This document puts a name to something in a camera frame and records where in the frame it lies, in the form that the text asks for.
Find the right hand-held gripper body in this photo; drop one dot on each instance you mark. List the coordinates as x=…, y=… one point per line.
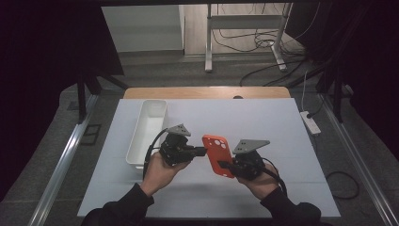
x=247, y=163

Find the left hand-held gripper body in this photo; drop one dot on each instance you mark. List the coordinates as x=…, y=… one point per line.
x=175, y=147

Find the orange phone case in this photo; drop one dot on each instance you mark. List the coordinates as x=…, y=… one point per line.
x=216, y=153

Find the white plastic storage bin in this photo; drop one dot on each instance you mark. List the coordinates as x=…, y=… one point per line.
x=147, y=132

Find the person's right hand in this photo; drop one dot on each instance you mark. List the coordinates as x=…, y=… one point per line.
x=260, y=185

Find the person's left hand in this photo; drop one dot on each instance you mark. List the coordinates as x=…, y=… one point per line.
x=160, y=175

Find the wooden table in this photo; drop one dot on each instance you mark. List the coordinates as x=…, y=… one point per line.
x=188, y=93

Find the white power strip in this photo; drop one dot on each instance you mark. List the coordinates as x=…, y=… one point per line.
x=310, y=123

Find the black stand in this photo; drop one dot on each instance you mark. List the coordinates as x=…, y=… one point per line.
x=82, y=100
x=337, y=94

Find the white cabinet panel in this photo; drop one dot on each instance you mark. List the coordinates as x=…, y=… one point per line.
x=144, y=28

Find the dark curtain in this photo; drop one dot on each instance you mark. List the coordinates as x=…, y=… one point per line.
x=367, y=62
x=47, y=78

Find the small black floor frame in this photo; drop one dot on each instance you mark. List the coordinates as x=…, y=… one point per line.
x=91, y=134

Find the aluminium rail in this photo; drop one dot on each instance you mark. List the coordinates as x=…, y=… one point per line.
x=360, y=166
x=62, y=163

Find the white metal desk frame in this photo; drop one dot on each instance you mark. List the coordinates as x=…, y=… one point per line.
x=244, y=22

